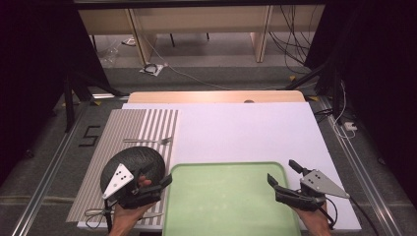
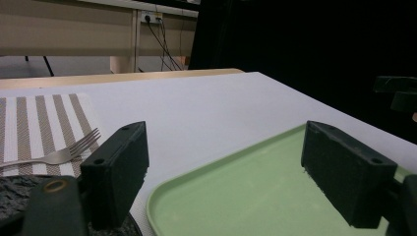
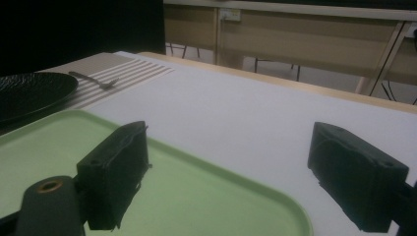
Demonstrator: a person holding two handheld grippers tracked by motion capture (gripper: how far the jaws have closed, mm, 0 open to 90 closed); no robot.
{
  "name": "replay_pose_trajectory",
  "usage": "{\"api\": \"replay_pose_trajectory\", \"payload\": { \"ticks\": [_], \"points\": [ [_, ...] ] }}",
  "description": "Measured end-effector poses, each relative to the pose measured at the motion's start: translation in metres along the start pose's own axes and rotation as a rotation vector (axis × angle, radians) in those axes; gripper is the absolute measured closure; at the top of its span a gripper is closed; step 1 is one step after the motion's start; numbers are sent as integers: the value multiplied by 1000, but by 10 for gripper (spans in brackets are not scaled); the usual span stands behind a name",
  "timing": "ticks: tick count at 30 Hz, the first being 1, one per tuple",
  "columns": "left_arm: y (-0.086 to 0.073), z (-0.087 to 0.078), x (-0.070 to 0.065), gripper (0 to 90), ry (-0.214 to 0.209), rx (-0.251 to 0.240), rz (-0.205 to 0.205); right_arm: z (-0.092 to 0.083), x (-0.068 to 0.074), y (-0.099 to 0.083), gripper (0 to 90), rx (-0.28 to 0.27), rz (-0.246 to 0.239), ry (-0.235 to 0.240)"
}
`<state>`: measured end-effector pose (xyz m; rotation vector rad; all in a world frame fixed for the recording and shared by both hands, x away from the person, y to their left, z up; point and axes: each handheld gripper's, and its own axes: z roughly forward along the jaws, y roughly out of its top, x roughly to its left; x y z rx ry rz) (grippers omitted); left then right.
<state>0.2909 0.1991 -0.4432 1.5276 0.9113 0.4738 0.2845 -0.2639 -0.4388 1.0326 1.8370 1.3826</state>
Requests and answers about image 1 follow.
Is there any black curtain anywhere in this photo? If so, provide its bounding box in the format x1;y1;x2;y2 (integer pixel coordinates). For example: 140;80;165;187
304;0;417;201
0;0;112;186

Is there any white socket cable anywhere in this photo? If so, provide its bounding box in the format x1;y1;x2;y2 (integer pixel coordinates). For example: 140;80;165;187
331;80;357;141

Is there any green tray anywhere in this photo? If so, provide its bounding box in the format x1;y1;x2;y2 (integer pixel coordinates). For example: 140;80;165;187
162;161;303;236

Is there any person's right hand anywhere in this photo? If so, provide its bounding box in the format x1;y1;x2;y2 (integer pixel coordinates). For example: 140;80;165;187
294;203;330;228

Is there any aluminium floor rail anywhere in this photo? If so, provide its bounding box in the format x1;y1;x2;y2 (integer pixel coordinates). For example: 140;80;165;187
11;107;87;236
319;96;405;236

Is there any black metal stand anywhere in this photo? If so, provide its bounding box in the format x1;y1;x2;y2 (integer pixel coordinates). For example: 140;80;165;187
284;60;344;116
63;69;130;133

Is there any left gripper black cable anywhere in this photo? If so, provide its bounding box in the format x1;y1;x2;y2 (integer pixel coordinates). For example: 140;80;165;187
86;200;114;235

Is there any striped beige placemat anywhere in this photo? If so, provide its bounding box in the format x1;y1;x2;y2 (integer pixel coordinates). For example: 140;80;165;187
66;108;180;227

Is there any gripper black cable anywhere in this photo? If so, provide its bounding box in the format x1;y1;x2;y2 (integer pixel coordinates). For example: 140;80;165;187
86;200;114;235
323;196;382;236

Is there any clear plastic bag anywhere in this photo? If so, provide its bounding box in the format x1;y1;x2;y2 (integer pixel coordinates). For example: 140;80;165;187
97;41;121;67

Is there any plastic bag with black item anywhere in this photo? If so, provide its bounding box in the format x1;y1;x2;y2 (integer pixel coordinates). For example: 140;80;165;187
139;62;165;78

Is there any white foam board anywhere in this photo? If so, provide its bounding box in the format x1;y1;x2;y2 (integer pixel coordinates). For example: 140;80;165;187
77;101;362;232

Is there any long white floor cable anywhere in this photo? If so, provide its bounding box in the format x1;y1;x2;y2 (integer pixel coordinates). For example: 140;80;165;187
144;32;289;91

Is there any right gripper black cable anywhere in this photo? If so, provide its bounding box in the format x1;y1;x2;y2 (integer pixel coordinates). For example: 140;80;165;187
323;196;382;236

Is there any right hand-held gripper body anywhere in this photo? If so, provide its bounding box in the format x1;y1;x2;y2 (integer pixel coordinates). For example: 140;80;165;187
274;168;351;212

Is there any person's left hand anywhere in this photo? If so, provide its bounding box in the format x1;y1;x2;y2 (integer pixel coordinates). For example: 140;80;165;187
111;176;156;230

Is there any light wooden desk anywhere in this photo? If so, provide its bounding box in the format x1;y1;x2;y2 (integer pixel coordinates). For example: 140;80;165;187
78;4;327;67

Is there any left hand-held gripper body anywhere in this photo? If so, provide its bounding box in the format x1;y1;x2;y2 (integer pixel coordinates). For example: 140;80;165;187
102;162;163;209

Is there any bundle of black cables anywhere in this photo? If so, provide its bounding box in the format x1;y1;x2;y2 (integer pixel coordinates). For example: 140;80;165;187
268;4;318;76

